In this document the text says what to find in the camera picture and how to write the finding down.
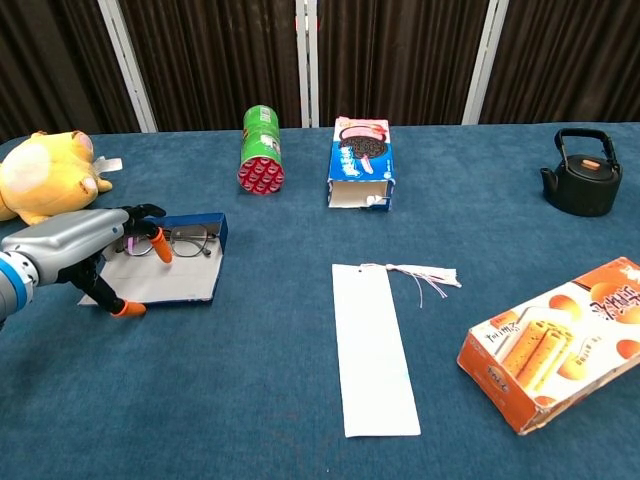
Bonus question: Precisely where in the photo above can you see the black wire-frame eyeglasses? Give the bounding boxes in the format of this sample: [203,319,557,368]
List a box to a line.
[114,224,219,259]

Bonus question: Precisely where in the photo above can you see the orange biscuit roll box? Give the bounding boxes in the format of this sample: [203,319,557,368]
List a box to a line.
[456,256,640,436]

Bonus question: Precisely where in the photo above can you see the blue Oreo cookie box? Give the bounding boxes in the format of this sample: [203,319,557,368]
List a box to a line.
[326,115,396,213]

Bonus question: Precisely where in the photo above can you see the blue cardboard glasses case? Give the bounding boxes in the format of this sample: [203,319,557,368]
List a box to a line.
[77,212,229,307]

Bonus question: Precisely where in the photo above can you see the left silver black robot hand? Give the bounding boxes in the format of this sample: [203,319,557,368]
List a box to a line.
[2,203,174,319]

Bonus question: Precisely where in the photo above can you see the green chip can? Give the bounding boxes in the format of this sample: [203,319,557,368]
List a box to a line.
[236,104,286,195]

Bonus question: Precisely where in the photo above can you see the black kettle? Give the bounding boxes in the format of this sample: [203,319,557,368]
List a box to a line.
[539,127,624,218]

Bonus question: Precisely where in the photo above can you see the white partition frame post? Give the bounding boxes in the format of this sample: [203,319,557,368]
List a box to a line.
[307,0,322,129]
[460,0,510,126]
[295,0,308,129]
[97,0,159,134]

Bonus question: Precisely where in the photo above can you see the white bookmark with tassel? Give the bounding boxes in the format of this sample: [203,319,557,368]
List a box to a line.
[331,262,463,439]

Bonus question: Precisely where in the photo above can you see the brown curtain panel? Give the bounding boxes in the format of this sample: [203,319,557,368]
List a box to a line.
[117,0,304,132]
[317,0,491,127]
[0,0,141,144]
[479,0,640,126]

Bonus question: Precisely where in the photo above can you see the blue felt table cover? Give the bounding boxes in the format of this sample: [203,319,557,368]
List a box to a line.
[0,122,640,480]

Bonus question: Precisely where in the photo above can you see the yellow plush toy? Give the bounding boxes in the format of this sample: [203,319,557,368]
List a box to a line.
[0,129,124,226]

